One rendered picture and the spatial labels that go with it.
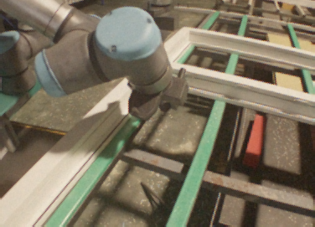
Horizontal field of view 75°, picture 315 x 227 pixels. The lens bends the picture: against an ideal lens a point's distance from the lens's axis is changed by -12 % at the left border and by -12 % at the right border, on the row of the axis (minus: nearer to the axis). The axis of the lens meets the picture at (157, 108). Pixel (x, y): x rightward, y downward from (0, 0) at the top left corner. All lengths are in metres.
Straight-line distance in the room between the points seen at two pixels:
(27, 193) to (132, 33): 0.35
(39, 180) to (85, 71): 0.24
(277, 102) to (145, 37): 0.55
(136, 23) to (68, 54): 0.12
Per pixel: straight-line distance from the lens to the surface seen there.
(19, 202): 0.48
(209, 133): 0.65
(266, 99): 0.78
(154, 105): 0.46
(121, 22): 0.35
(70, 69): 0.38
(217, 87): 0.78
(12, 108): 1.20
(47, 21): 0.51
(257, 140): 1.03
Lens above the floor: 1.30
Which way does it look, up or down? 37 degrees down
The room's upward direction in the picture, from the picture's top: straight up
